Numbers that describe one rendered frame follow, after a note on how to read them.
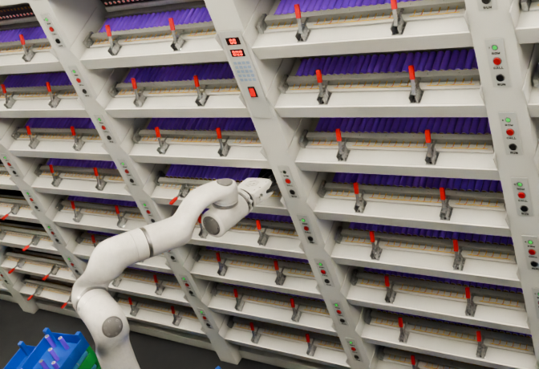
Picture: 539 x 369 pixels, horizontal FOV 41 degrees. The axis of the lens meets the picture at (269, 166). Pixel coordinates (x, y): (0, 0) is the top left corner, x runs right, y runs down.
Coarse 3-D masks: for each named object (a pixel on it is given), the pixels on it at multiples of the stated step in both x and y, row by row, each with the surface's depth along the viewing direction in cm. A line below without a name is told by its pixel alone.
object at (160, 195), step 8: (160, 168) 267; (168, 168) 268; (152, 176) 263; (160, 176) 264; (144, 184) 260; (152, 184) 263; (152, 192) 264; (160, 192) 262; (168, 192) 260; (176, 192) 258; (160, 200) 262; (168, 200) 259; (176, 200) 256; (272, 200) 233; (280, 200) 225; (208, 208) 251; (256, 208) 236; (264, 208) 234; (272, 208) 232; (280, 208) 230
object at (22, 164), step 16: (0, 128) 290; (0, 144) 294; (16, 160) 297; (32, 160) 304; (16, 176) 304; (32, 192) 306; (32, 208) 315; (48, 208) 311; (64, 240) 319; (64, 256) 328
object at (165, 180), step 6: (162, 180) 261; (168, 180) 260; (174, 180) 258; (180, 180) 256; (186, 180) 255; (192, 180) 253; (198, 180) 252; (204, 180) 251; (210, 180) 249; (198, 186) 253; (276, 192) 234
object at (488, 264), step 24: (336, 240) 232; (360, 240) 230; (384, 240) 225; (408, 240) 219; (432, 240) 215; (456, 240) 205; (480, 240) 208; (504, 240) 205; (360, 264) 228; (384, 264) 221; (408, 264) 217; (432, 264) 213; (456, 264) 209; (480, 264) 206; (504, 264) 202
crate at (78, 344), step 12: (72, 336) 290; (36, 348) 291; (48, 348) 296; (60, 348) 294; (72, 348) 291; (84, 348) 287; (36, 360) 291; (48, 360) 290; (60, 360) 287; (72, 360) 282
